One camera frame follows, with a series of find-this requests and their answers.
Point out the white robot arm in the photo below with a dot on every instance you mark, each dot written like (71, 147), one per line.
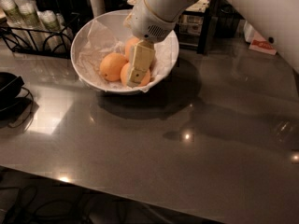
(277, 21)

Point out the white cylindrical container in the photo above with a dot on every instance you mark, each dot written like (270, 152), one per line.
(96, 0)

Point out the white paper liner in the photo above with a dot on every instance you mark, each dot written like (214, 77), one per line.
(99, 41)

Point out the black tray on stand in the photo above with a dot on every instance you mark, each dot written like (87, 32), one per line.
(16, 101)

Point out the middle paper cup stack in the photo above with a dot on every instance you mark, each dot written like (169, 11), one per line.
(32, 22)

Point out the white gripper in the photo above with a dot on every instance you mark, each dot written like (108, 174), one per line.
(149, 23)

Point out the black wire cup rack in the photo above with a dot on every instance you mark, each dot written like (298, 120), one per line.
(10, 39)

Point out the paper cup stack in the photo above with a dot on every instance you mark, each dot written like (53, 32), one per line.
(53, 25)
(14, 20)
(32, 22)

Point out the red and white packet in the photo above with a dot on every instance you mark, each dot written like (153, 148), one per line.
(258, 43)

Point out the left paper cup stack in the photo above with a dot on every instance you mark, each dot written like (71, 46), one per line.
(14, 20)

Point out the white bowl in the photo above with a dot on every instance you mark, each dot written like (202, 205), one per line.
(102, 25)

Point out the orange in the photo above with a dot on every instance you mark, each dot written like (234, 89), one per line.
(111, 66)
(129, 43)
(124, 72)

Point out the right paper cup stack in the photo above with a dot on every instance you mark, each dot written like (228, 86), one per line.
(53, 25)

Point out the black tea bag shelf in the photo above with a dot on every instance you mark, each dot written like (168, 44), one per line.
(192, 21)

